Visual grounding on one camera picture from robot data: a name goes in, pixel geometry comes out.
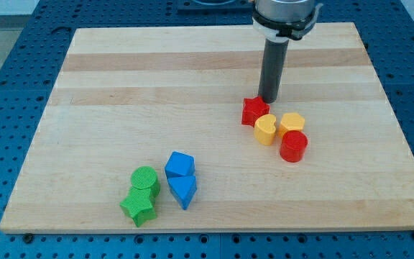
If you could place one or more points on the wooden board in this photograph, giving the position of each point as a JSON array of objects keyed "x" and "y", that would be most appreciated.
[{"x": 129, "y": 97}]

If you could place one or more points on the green star block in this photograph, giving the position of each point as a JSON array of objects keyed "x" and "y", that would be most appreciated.
[{"x": 139, "y": 205}]

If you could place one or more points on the yellow pentagon block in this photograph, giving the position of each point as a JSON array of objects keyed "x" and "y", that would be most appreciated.
[{"x": 290, "y": 122}]

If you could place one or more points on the blue triangle block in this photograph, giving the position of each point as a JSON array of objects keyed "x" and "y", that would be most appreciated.
[{"x": 183, "y": 189}]

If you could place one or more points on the yellow heart block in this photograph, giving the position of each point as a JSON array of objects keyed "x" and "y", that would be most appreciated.
[{"x": 265, "y": 129}]

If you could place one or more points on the blue cube block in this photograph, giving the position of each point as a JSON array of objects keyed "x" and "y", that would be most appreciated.
[{"x": 180, "y": 165}]

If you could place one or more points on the red cylinder block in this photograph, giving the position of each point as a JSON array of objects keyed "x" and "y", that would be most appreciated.
[{"x": 293, "y": 146}]

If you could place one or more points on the green cylinder block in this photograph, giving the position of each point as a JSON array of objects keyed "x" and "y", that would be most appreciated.
[{"x": 146, "y": 177}]

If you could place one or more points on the dark blue base plate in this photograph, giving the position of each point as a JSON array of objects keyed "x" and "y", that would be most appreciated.
[{"x": 207, "y": 6}]

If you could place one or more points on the red star block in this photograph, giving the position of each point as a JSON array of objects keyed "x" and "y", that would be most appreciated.
[{"x": 253, "y": 108}]

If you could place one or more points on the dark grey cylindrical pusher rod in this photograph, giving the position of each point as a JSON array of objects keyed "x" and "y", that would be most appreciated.
[{"x": 272, "y": 67}]

